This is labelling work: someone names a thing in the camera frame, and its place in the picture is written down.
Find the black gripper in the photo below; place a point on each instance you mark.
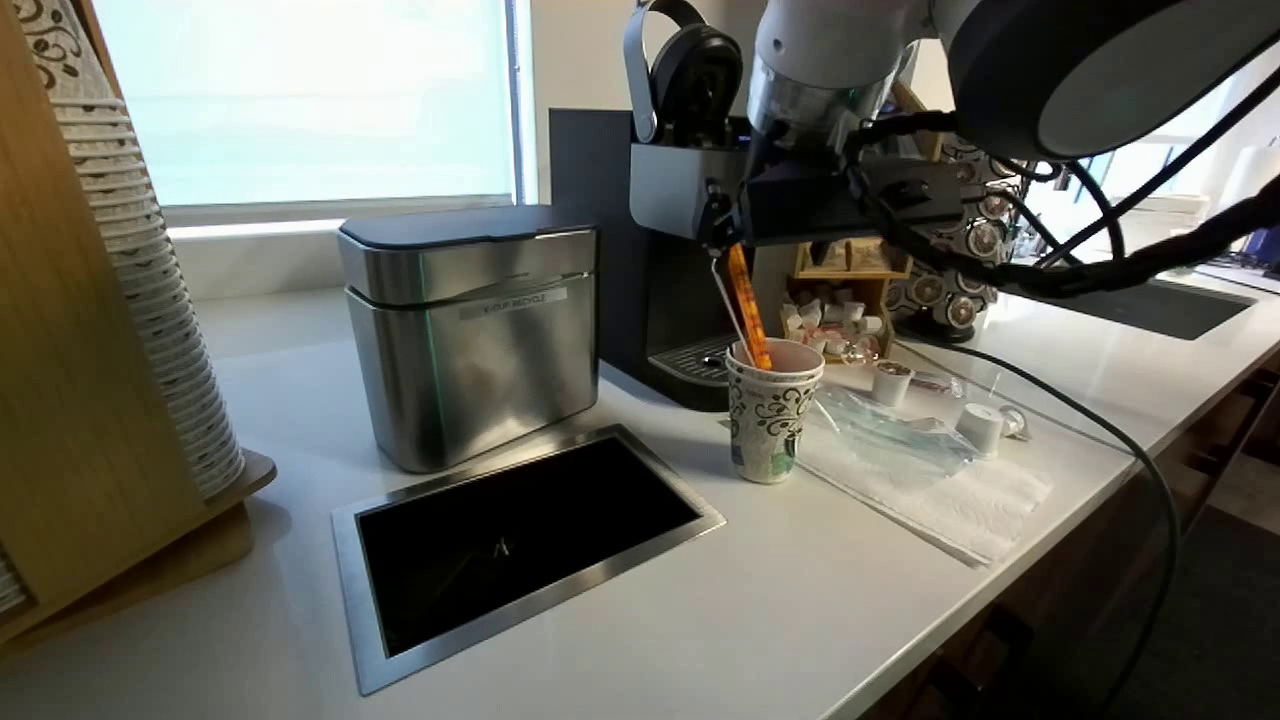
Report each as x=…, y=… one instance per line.
x=807, y=184

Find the patterned paper cup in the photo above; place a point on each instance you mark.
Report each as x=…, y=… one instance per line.
x=770, y=423

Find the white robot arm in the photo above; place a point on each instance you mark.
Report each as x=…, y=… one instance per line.
x=825, y=47

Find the wooden utensil holder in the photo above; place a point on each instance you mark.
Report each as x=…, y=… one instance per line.
x=841, y=285

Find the small white creamer cup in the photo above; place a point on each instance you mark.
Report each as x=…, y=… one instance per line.
x=889, y=384
x=976, y=425

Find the wooden cup dispenser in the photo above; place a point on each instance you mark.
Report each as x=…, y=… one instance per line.
x=67, y=403

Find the white stir stick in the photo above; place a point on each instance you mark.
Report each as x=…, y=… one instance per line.
x=728, y=303

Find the black silver coffee machine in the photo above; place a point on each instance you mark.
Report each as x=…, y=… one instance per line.
x=666, y=292

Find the creamer cups cluster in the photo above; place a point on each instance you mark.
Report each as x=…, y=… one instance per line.
x=825, y=327

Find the clear plastic bag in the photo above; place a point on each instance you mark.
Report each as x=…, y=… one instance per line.
x=894, y=432

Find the stainless steel trash bin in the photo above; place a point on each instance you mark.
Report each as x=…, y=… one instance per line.
x=466, y=344

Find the steel counter trash chute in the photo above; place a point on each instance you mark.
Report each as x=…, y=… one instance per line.
x=523, y=534

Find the white paper towel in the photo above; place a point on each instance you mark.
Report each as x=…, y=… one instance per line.
x=986, y=507

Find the dark counter sink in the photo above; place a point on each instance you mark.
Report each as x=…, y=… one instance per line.
x=1162, y=305

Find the stack of paper cups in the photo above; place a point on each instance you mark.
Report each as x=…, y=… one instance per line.
x=162, y=305

